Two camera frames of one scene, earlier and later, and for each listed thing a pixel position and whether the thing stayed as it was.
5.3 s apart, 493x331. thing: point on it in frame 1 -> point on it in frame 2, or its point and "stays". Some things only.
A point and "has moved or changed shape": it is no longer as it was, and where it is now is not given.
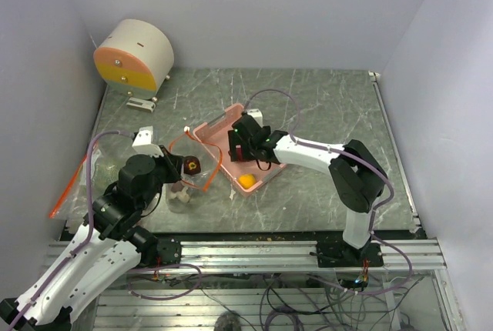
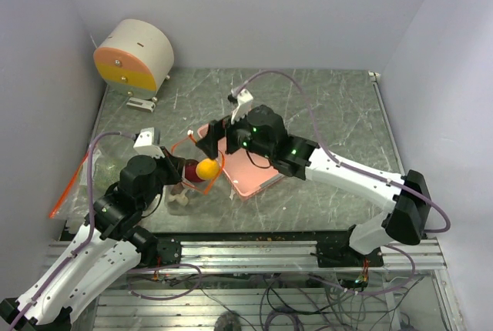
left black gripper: x=173 y=164 stays
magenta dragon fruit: x=239 y=154 has moved or changed shape
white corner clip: x=373 y=76 stays
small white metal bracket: x=141 y=104 stays
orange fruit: x=246 y=180 -> x=207 y=169
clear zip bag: x=201 y=161 stays
